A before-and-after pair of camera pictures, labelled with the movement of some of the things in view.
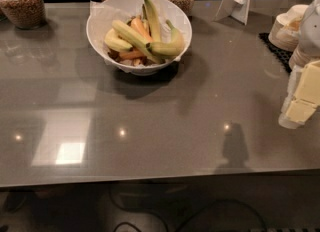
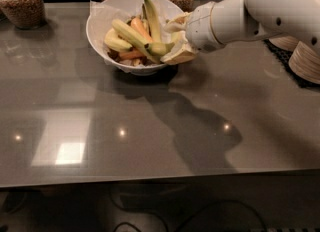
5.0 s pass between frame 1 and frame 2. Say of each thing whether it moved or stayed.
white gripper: moved
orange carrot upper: stayed
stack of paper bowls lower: stayed
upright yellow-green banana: stayed
